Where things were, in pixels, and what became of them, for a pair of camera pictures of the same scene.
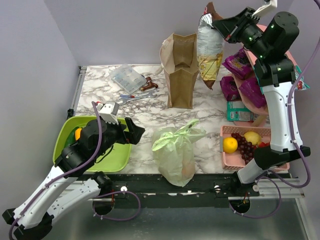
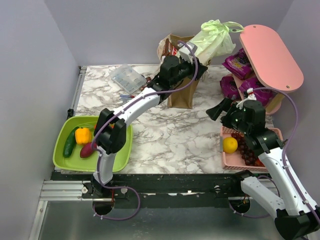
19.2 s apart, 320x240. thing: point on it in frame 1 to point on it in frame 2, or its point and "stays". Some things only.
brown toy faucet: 150,84 stays
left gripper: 133,136 to 192,67
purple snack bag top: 239,64 stays
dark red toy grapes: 246,148 stays
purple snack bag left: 230,89 stays
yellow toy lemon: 230,144 stays
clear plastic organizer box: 126,77 stays
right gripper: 227,26 to 226,104
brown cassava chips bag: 210,45 to 169,49
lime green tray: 116,159 stays
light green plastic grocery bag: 173,150 to 215,39
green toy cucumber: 71,139 stays
